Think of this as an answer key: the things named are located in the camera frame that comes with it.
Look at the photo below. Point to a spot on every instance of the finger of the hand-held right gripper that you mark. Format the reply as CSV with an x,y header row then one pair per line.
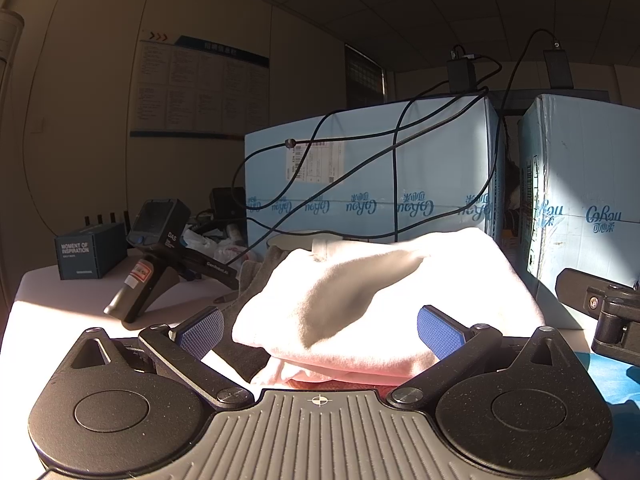
x,y
580,290

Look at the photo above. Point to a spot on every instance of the small black box device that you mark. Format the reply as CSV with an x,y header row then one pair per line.
x,y
227,202

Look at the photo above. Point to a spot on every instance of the black router with antennas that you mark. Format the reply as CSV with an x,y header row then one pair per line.
x,y
107,220

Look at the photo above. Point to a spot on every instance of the white air conditioner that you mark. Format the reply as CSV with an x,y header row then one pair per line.
x,y
9,35

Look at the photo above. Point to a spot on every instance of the white sweatshirt with crown print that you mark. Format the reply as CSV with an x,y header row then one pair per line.
x,y
380,295

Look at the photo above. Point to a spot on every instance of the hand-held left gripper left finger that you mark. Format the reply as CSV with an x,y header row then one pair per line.
x,y
200,332

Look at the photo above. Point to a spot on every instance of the wall notice board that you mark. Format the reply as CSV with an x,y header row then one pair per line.
x,y
200,85

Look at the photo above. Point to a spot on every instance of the white plastic bags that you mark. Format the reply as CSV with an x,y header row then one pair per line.
x,y
210,242

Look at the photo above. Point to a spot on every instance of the black power adapter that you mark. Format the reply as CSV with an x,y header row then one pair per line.
x,y
461,74

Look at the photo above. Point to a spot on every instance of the small dark blue box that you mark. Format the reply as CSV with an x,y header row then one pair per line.
x,y
90,252

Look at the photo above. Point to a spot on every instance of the blue and pink printed mat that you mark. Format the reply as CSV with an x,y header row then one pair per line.
x,y
612,380

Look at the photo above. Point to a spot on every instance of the dark wall window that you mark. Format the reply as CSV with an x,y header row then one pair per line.
x,y
364,77

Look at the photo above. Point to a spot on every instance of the large light blue cardboard box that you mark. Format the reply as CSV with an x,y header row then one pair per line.
x,y
585,190

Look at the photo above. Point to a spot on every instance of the flat black device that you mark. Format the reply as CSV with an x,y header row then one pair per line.
x,y
557,67

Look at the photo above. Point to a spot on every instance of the spare hand-held gripper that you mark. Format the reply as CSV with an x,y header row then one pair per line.
x,y
155,240

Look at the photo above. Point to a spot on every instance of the light blue box with label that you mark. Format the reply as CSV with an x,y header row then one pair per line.
x,y
360,180

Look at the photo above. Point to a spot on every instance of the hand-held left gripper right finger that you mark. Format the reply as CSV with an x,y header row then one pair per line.
x,y
440,332

